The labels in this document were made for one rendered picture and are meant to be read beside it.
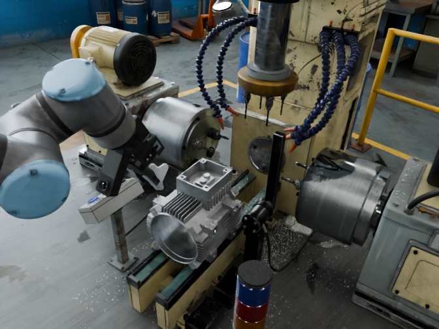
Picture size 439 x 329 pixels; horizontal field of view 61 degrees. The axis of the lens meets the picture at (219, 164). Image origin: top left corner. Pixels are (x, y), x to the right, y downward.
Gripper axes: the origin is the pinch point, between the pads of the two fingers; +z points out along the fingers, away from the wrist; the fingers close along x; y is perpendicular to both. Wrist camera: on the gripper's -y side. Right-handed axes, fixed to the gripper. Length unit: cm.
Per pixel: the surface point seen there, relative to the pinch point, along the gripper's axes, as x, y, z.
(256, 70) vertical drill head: -5.1, 43.9, 3.4
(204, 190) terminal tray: -10.1, 6.2, 6.2
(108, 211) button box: 12.0, -9.6, 7.6
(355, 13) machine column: -22, 72, 3
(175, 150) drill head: 17.2, 19.9, 23.8
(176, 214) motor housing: -7.1, -2.5, 5.8
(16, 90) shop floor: 356, 71, 175
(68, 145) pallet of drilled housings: 187, 31, 135
